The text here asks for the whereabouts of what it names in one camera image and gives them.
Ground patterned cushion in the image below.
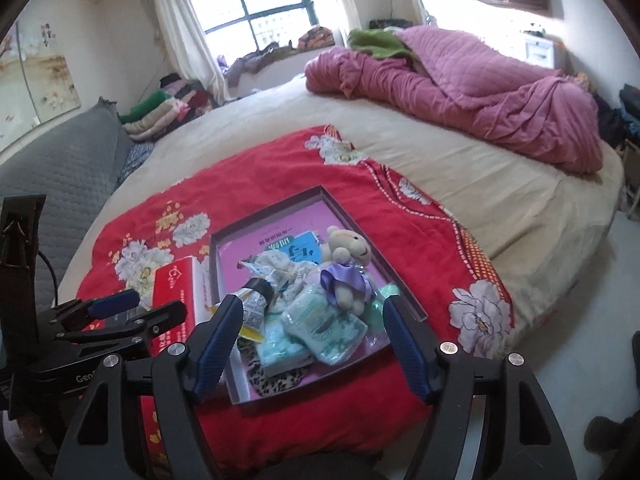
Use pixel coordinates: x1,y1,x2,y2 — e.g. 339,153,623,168
295,26,335,51

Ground red floral blanket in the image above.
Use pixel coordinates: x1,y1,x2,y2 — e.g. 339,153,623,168
75,125,516,453

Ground purple and blue book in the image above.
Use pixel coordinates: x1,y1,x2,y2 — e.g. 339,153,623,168
217,199,401,403

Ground leopard print scrunchie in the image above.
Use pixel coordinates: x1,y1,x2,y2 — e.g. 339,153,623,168
237,337,313,398

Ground black cable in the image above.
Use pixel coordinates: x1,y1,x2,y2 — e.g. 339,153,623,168
35,250,58,311

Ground blue patterned pillow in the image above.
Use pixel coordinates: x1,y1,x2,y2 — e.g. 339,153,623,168
117,141,155,181

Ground beige bed sheet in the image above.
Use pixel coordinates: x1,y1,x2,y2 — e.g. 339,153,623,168
55,77,626,361

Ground mint green tissue packet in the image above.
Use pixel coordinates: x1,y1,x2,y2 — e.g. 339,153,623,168
280,285,368,366
255,317,313,378

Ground wall painting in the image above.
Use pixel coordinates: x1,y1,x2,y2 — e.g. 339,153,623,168
0,15,83,133

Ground dark shoe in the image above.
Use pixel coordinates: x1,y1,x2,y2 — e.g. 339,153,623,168
584,415,640,466

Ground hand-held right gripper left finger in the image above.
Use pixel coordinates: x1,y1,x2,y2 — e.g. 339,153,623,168
60,294,245,480

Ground grey quilted headboard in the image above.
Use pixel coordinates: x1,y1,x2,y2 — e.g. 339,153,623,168
0,100,133,306

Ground dark clothes pile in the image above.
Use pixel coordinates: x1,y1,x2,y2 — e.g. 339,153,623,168
597,85,640,148

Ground green blanket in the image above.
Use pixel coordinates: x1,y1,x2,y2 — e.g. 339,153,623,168
347,27,413,61

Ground pink quilt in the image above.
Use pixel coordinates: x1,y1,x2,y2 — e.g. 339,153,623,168
304,25,603,175

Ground pile of folded clothes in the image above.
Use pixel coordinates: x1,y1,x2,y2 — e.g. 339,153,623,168
119,74,218,143

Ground dark shallow box tray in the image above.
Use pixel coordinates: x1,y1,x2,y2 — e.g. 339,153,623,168
209,186,428,406

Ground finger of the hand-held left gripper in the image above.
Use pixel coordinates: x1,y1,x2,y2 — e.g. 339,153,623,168
50,301,188,356
50,289,141,328

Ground white teddy bear plush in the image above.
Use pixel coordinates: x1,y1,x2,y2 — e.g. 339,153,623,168
320,226,373,316

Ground red tissue box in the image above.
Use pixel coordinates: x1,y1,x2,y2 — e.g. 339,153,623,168
150,256,223,361

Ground dark clothes on windowsill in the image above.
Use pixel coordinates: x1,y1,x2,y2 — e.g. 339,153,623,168
222,42,301,81

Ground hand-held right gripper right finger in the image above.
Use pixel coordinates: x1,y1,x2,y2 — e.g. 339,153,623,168
382,296,581,480

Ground small mint green object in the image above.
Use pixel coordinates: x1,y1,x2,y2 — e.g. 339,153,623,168
367,282,401,331

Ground white nightstand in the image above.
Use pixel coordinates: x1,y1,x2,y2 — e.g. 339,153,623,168
520,30,566,68

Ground tube with black cap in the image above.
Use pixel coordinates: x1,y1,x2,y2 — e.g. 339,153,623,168
235,277,278,343

